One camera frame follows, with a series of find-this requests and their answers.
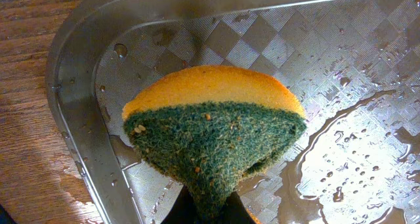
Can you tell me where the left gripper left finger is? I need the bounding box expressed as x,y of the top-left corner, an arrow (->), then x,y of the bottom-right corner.
161,186 -> 197,224

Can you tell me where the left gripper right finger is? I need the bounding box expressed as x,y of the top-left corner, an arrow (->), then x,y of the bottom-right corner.
224,192 -> 255,224

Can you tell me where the green and yellow sponge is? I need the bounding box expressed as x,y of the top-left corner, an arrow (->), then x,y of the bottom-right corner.
122,65 -> 306,221

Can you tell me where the brown plastic serving tray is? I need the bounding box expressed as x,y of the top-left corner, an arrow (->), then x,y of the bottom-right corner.
47,0 -> 419,223

